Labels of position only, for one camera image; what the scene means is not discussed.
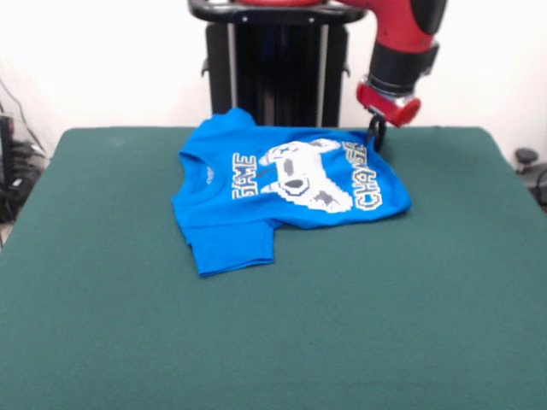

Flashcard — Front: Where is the blue printed t-shirt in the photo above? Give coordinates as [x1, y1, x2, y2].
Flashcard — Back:
[170, 107, 413, 278]

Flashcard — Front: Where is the black cables and equipment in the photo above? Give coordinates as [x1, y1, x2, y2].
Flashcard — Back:
[0, 76, 49, 249]

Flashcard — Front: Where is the dark green table cloth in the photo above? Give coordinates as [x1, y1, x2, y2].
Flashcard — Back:
[0, 126, 547, 410]

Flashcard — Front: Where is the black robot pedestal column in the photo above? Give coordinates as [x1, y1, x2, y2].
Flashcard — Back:
[187, 0, 369, 129]

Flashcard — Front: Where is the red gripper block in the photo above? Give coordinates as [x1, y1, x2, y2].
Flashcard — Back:
[356, 79, 422, 153]

